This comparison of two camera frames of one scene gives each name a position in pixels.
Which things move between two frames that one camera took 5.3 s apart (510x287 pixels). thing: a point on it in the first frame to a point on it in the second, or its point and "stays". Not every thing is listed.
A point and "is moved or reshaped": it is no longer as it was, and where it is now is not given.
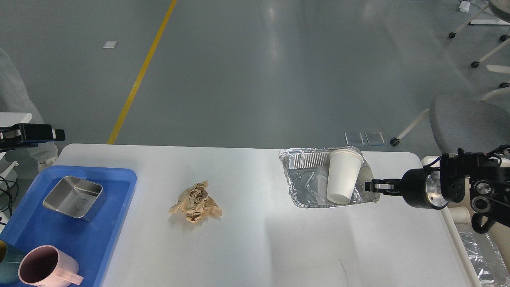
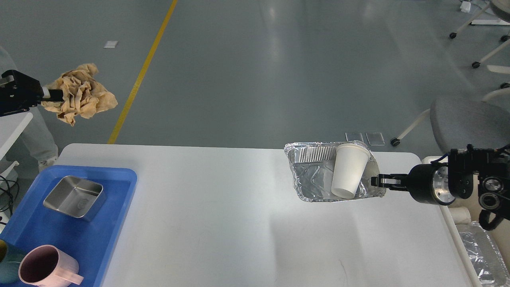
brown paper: x=196 y=205 to x=84 y=94
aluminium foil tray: x=306 y=169 is moved or reshaped
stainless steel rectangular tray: x=79 y=198 stays
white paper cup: x=344 y=167 is moved or reshaped
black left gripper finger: x=24 y=135 to x=18 y=95
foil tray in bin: x=489 y=265 stays
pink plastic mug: x=47 y=266 stays
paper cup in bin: x=460 y=215 stays
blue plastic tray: x=94 y=242 stays
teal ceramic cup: x=10 y=256 stays
